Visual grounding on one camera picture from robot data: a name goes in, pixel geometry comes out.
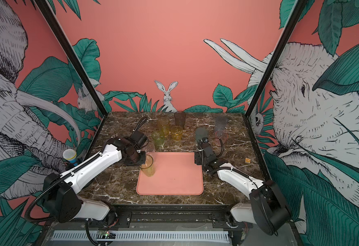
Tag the pink square tray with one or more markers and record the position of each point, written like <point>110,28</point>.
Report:
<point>175,173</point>

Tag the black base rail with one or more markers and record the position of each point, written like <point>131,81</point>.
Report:
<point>218,216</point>

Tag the light green tall glass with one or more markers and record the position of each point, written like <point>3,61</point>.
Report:
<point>148,168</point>

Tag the amber tall glass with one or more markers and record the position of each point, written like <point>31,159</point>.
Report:
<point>164,125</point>

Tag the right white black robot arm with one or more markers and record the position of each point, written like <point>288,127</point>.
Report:
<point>250,190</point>

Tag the dark brown glass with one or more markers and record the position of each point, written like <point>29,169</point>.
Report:
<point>180,119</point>

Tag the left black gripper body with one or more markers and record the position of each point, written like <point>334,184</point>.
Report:
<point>138,159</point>

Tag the left black frame post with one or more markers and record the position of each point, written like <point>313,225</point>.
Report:
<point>57,30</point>

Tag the green short glass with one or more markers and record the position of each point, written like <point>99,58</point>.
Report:
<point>158,138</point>

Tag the yellow short glass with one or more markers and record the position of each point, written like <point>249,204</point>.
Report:
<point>176,132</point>

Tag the grey tall glass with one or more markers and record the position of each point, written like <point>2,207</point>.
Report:
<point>221,122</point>

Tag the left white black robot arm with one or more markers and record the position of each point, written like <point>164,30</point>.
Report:
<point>59,199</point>

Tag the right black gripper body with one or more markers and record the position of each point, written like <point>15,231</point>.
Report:
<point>200,160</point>

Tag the teal wine glass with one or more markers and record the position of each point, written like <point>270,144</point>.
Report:
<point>200,134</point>

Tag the right black frame post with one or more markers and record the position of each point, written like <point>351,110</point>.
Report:
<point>287,32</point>

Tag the pink glass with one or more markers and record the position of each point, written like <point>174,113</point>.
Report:
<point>220,138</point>

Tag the white ventilation grille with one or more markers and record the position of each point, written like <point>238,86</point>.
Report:
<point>209,236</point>

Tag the clear glass tumbler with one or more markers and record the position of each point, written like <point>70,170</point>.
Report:
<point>149,148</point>

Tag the blue yellow toy microphone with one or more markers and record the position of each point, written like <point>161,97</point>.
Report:
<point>70,155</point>

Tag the black frame post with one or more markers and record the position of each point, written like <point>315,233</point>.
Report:
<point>57,30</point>
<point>287,32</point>

